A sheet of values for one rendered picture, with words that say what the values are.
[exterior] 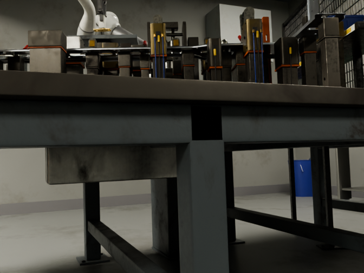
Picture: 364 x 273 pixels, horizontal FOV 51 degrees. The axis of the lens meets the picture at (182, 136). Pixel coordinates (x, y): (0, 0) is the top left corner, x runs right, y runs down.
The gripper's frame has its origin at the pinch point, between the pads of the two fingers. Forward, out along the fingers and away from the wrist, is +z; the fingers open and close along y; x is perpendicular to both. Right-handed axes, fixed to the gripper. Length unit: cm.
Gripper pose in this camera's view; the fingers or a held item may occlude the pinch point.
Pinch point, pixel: (102, 22)
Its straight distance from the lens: 206.8
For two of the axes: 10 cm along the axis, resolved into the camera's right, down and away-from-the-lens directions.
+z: 0.3, 10.0, -0.5
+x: 10.0, -0.4, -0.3
